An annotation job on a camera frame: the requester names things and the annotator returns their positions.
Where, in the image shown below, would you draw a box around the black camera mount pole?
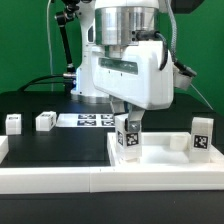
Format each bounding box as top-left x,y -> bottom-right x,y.
55,0 -> 80,78

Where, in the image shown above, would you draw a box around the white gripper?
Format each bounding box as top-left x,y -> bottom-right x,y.
92,41 -> 174,132

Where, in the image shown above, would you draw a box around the white front fence wall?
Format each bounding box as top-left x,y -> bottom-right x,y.
0,164 -> 224,194

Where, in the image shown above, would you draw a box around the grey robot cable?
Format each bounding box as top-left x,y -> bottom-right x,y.
46,0 -> 55,92

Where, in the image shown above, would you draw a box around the white square tabletop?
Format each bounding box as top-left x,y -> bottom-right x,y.
107,132 -> 224,166

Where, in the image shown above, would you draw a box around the white left fence piece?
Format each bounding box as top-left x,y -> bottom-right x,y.
0,136 -> 9,164

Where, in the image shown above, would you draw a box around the black base cables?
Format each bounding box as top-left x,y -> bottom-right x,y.
17,73 -> 76,93

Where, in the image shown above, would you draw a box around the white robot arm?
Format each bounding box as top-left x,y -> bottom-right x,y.
65,0 -> 196,132

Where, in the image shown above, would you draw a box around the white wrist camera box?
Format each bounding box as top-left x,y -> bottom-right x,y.
173,66 -> 197,90

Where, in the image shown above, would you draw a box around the white tag marker sheet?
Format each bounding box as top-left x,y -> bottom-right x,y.
56,113 -> 114,127

